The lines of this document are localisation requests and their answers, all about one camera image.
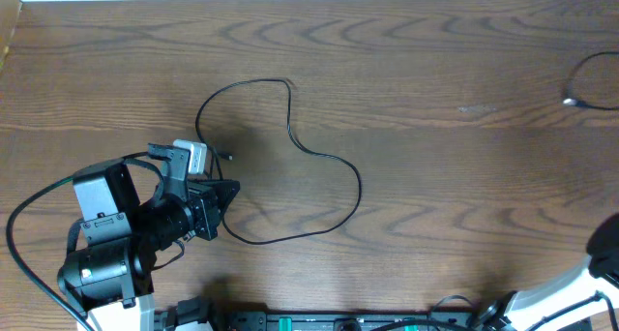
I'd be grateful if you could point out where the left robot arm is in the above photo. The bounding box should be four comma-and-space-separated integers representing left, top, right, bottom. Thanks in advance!
57, 159, 240, 330

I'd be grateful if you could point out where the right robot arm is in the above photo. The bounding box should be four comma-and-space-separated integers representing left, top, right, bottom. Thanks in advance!
470, 214, 618, 331

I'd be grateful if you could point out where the cardboard box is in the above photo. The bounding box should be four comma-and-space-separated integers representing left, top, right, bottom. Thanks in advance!
0, 0, 22, 69

